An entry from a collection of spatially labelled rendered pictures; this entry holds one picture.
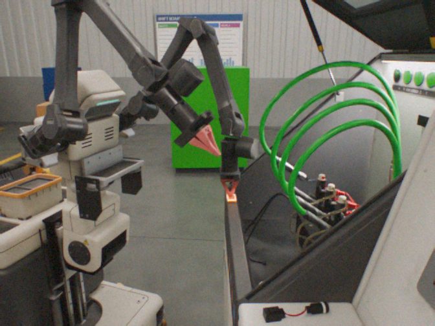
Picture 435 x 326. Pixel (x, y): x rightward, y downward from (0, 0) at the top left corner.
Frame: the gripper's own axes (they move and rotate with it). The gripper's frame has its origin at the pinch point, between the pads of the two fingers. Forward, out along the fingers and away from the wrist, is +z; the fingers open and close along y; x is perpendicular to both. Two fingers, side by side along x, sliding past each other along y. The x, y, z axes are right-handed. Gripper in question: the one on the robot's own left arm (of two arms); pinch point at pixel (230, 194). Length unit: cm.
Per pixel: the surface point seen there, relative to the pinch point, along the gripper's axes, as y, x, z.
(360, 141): 9, -48, -16
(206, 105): 306, 11, 13
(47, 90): 572, 317, 14
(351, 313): -61, -19, -1
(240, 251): -34.2, -0.8, 1.9
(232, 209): -8.5, -0.2, 2.1
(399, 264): -66, -24, -14
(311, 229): -28.3, -20.8, -0.6
